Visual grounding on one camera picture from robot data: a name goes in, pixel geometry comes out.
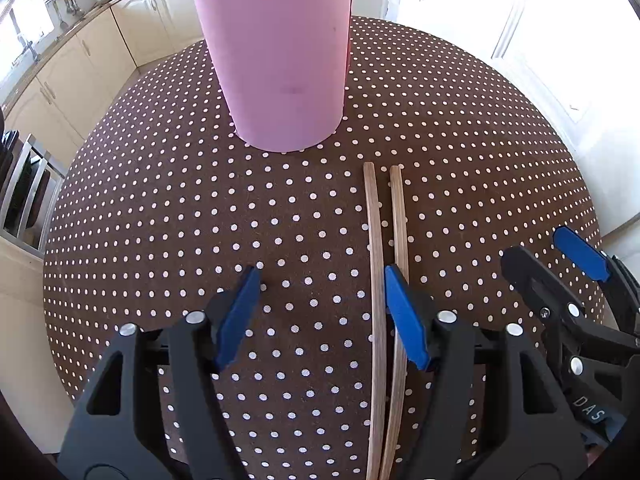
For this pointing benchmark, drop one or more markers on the cream lower sink cabinets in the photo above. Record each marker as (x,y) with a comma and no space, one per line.
(65,85)

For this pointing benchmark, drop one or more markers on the light wooden chopstick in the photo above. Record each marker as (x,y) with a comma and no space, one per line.
(375,240)
(400,220)

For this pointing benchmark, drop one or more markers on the brown polka dot tablecloth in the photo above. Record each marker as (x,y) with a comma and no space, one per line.
(150,210)

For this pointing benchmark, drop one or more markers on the wall utensil rack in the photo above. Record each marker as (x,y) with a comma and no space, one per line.
(65,5)

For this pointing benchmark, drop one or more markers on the kitchen window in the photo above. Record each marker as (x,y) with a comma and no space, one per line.
(30,20)

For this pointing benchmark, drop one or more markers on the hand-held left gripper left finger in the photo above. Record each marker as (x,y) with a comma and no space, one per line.
(237,320)

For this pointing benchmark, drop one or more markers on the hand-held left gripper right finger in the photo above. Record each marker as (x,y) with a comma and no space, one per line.
(407,320)

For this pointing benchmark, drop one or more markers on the cream lower cabinets with drawers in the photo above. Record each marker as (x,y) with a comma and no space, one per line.
(165,5)

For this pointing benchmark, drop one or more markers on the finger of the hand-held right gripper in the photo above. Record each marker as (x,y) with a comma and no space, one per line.
(535,275)
(582,252)

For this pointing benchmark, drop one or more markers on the chrome faucet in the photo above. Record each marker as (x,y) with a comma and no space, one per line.
(31,50)

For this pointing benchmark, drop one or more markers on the pink cylindrical holder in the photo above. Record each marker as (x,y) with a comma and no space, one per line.
(280,60)

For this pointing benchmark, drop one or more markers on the metal storage rack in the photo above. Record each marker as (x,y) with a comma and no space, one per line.
(30,170)

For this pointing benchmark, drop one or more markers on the white panel door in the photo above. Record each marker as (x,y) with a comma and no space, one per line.
(550,60)

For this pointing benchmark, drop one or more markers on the beige side cabinet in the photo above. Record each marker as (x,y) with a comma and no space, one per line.
(25,335)

